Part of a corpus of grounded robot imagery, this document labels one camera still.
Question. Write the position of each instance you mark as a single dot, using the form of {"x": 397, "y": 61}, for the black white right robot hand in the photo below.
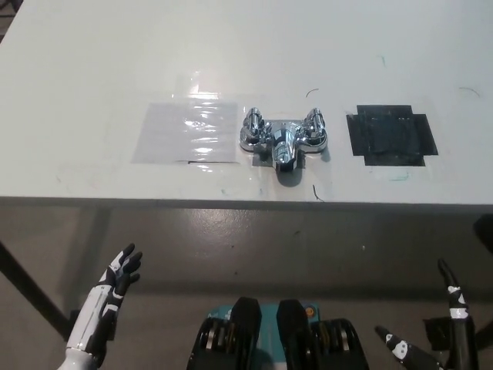
{"x": 460, "y": 316}

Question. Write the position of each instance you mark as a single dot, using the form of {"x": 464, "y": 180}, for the black table leg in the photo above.
{"x": 486, "y": 231}

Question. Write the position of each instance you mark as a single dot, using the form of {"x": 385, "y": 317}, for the black teal robot torso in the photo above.
{"x": 277, "y": 339}

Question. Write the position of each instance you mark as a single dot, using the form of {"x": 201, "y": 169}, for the chrome faucet body with spout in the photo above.
{"x": 284, "y": 148}

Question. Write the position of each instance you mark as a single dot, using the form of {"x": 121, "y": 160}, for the clear plastic sheet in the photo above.
{"x": 169, "y": 133}

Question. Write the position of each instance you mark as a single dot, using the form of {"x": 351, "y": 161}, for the black tape patch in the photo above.
{"x": 391, "y": 135}

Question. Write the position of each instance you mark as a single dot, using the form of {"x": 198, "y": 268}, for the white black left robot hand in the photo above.
{"x": 102, "y": 304}

